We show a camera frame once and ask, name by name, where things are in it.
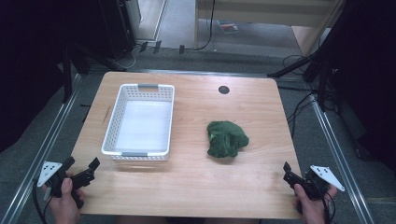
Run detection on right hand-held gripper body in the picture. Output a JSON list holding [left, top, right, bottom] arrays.
[[282, 164, 346, 215]]

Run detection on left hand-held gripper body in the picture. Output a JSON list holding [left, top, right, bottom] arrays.
[[36, 160, 96, 210]]

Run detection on white perforated plastic basket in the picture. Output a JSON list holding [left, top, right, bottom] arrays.
[[101, 83, 176, 162]]

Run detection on green broccoli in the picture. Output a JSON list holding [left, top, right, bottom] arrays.
[[205, 120, 250, 159]]

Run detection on person's left hand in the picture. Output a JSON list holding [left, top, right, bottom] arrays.
[[42, 176, 86, 224]]

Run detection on person's right hand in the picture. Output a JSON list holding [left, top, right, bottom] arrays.
[[291, 183, 339, 224]]

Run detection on black metal stand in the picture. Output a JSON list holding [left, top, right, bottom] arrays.
[[59, 43, 92, 105]]

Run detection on black stand leg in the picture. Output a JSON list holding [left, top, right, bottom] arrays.
[[266, 52, 318, 78]]

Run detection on black cabinet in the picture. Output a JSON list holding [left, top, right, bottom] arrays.
[[98, 0, 138, 62]]

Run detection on booklet with red cover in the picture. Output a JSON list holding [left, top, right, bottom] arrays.
[[217, 20, 240, 35]]

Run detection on light wooden furniture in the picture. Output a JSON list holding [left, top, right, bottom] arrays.
[[193, 0, 346, 58]]

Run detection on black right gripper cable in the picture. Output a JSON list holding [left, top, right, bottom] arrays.
[[321, 189, 336, 224]]

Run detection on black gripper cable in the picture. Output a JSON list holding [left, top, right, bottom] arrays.
[[321, 189, 336, 224], [32, 181, 49, 224]]

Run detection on aluminium floor rail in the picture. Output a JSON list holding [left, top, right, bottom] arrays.
[[309, 92, 376, 224], [0, 74, 82, 224]]

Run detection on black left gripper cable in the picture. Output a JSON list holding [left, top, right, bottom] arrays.
[[32, 181, 49, 224]]

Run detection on black floor cables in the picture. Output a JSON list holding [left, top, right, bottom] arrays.
[[281, 54, 318, 139]]

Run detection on white floor cable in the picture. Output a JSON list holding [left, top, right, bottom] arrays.
[[111, 43, 142, 70]]

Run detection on black hanging cable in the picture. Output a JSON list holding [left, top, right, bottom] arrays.
[[195, 0, 217, 51]]

